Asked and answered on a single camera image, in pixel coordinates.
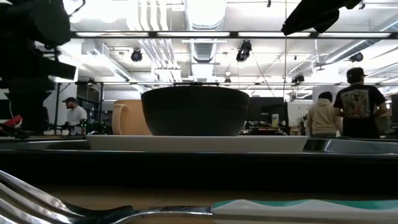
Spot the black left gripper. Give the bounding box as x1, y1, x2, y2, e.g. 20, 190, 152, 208
0, 46, 78, 133

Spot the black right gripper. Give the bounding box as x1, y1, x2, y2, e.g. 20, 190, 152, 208
280, 0, 363, 37

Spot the beige ceramic mug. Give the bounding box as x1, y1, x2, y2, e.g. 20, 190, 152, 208
111, 99, 153, 136

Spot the black bowl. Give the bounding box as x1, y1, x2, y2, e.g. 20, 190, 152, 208
140, 85, 251, 137

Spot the white plate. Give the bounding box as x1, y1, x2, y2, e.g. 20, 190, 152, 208
85, 134, 309, 154

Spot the fork with teal handle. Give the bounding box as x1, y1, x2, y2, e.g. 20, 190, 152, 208
0, 170, 398, 224

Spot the black serving tray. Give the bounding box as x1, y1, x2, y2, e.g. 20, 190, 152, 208
0, 138, 398, 187

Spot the red padded bar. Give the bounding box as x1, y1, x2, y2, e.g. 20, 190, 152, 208
0, 114, 24, 128

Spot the LED light strip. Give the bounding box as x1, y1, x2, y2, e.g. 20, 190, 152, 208
318, 32, 391, 38
76, 32, 150, 37
238, 32, 312, 37
157, 31, 231, 37

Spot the person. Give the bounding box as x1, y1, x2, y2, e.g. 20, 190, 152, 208
61, 96, 88, 136
333, 67, 389, 139
306, 90, 343, 139

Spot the white square pillar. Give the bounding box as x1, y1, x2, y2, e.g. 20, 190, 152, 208
312, 85, 340, 94

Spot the black computer monitor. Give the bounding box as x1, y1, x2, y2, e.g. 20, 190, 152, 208
248, 96, 289, 126

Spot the dark screen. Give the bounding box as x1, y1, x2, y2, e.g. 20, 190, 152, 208
391, 93, 398, 123

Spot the black background frame stand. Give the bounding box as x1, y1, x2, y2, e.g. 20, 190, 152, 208
172, 82, 220, 88
52, 80, 105, 135

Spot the black hanging cable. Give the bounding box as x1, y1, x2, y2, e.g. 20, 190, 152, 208
284, 34, 288, 100

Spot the black hanging camera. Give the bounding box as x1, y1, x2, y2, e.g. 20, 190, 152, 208
235, 39, 252, 63

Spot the silver ventilation duct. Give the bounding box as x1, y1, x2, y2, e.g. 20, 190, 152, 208
183, 0, 228, 65

